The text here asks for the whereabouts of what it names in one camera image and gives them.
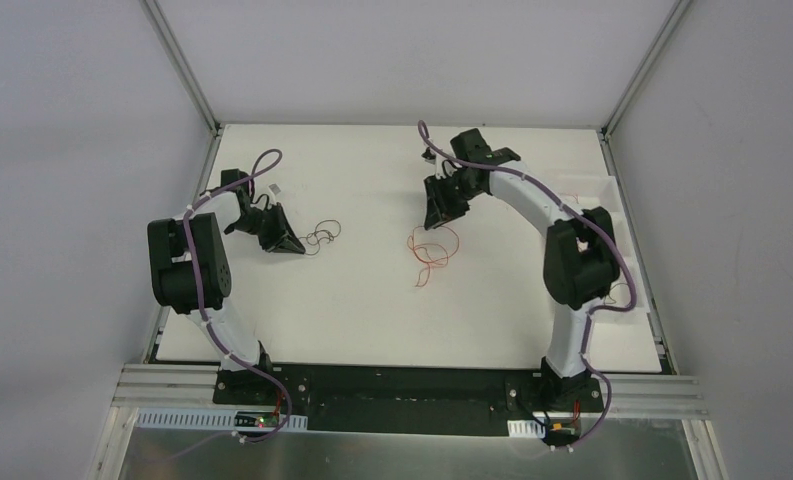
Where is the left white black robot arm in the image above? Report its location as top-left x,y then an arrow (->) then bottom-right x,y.
147,169 -> 307,405

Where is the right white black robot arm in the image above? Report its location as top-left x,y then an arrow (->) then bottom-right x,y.
418,123 -> 627,410

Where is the white foam compartment tray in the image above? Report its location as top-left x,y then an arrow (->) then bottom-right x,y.
542,171 -> 651,324

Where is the left green controller board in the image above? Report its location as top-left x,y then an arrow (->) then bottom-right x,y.
234,411 -> 282,429

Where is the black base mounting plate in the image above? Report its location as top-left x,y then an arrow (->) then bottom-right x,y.
213,363 -> 604,437

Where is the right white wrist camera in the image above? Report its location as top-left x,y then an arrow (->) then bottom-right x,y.
421,148 -> 458,179

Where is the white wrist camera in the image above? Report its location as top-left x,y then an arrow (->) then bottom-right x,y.
264,183 -> 281,205
421,148 -> 458,179

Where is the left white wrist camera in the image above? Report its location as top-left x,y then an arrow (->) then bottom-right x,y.
264,183 -> 281,205

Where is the right aluminium corner post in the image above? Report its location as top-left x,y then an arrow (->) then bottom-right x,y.
601,0 -> 694,140

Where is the aluminium corner post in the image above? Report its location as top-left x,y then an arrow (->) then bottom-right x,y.
139,0 -> 221,137
601,0 -> 694,140

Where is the left aluminium corner post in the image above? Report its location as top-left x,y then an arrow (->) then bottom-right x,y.
139,0 -> 221,137

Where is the left white slotted cable duct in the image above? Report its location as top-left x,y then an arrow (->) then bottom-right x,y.
135,408 -> 276,433

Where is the white slotted cable duct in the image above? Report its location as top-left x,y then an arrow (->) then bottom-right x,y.
135,408 -> 276,433
507,420 -> 546,439

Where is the right white slotted cable duct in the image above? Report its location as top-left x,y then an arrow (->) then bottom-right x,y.
507,420 -> 546,439

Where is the aluminium front frame rail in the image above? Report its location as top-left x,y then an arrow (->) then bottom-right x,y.
112,363 -> 710,420

